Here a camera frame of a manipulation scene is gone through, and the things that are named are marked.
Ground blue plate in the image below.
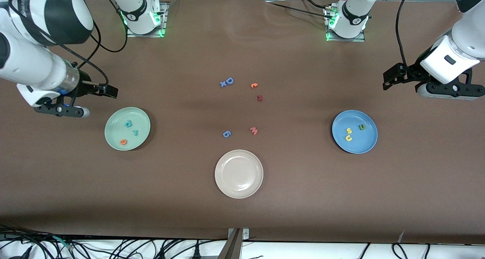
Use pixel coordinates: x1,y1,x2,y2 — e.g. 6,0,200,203
332,110,378,154

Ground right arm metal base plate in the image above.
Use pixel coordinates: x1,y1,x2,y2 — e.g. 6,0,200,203
126,2,167,38

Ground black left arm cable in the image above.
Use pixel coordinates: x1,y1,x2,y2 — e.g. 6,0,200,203
395,0,417,68

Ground beige plate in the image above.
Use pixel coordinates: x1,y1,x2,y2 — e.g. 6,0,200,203
214,149,264,199

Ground light green plate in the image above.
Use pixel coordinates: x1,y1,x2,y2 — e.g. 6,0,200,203
105,107,151,151

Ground small metal bracket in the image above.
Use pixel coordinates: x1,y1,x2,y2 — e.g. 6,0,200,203
228,228,250,240

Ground teal cable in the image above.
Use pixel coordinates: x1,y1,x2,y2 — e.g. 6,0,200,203
52,235,75,251

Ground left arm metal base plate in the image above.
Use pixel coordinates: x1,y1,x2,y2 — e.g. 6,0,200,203
327,7,365,42

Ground aluminium profile bar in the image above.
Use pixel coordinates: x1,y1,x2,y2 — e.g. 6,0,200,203
218,229,243,259

